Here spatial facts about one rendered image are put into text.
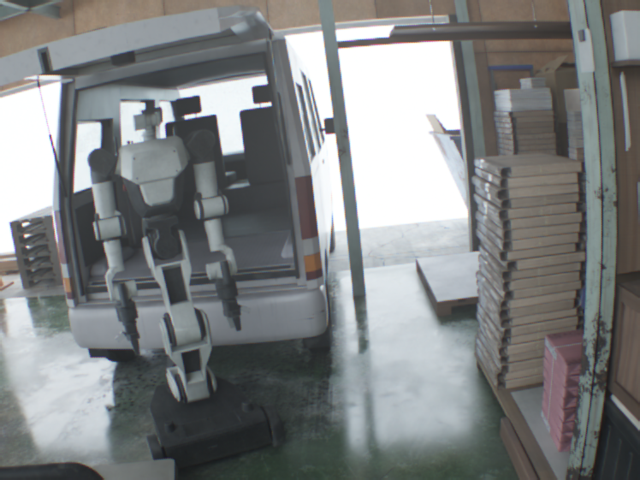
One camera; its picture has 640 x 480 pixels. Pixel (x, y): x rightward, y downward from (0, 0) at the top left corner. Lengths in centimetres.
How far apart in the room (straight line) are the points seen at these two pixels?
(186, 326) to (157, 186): 56
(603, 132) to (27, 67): 172
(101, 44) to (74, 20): 358
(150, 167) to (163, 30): 67
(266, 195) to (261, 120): 62
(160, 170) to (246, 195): 249
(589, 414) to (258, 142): 358
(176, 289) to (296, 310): 72
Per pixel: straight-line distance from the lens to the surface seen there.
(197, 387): 242
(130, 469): 215
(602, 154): 142
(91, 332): 309
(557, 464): 210
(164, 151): 216
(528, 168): 227
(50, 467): 120
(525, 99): 425
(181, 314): 220
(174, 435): 229
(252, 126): 455
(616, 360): 161
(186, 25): 166
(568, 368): 198
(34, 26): 553
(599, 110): 141
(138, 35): 169
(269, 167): 457
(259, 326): 276
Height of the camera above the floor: 137
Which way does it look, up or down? 12 degrees down
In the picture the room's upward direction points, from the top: 7 degrees counter-clockwise
